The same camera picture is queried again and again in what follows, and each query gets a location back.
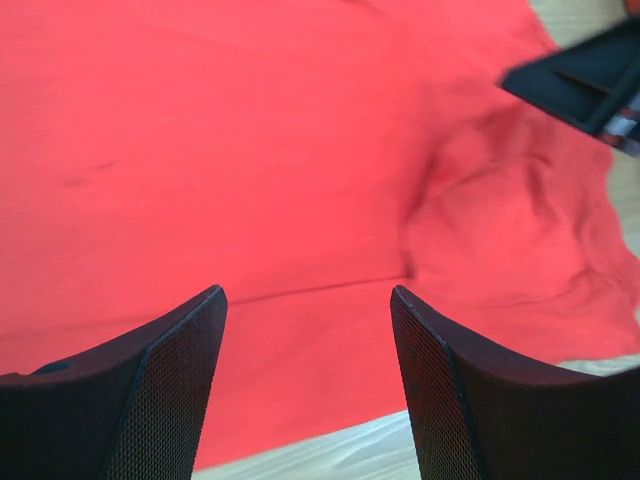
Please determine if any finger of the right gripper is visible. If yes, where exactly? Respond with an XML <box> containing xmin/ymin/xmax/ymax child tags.
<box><xmin>499</xmin><ymin>17</ymin><xmax>639</xmax><ymax>135</ymax></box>

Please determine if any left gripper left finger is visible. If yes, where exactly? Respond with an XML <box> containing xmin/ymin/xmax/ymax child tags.
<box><xmin>1</xmin><ymin>285</ymin><xmax>228</xmax><ymax>479</ymax></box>

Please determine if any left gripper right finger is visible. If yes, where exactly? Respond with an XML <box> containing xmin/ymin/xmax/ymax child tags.
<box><xmin>390</xmin><ymin>286</ymin><xmax>639</xmax><ymax>480</ymax></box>

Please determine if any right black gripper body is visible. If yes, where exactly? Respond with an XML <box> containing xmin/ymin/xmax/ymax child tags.
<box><xmin>599</xmin><ymin>93</ymin><xmax>640</xmax><ymax>158</ymax></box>

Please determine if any bright red t shirt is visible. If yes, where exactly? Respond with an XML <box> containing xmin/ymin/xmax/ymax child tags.
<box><xmin>1</xmin><ymin>1</ymin><xmax>639</xmax><ymax>468</ymax></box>

